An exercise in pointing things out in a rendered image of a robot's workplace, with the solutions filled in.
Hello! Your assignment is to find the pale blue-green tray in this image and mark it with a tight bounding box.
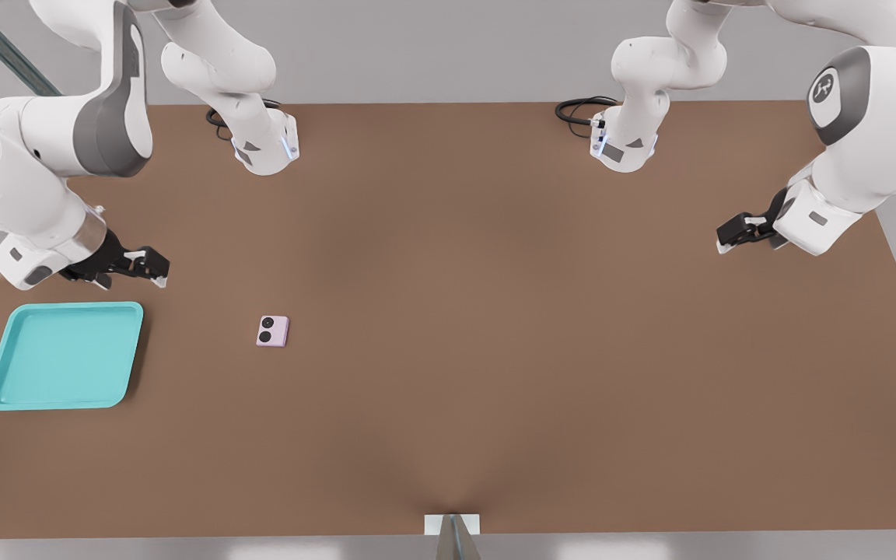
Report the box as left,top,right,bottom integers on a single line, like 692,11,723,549
0,302,145,411

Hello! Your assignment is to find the small pale lilac phone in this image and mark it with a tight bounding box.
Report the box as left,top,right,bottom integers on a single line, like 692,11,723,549
256,315,291,348

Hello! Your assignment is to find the black cable loop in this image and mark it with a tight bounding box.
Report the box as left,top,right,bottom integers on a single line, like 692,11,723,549
555,96,621,142
206,99,282,142

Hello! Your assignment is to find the silver frame post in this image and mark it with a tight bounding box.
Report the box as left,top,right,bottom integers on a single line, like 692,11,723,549
0,0,65,98
424,513,482,560

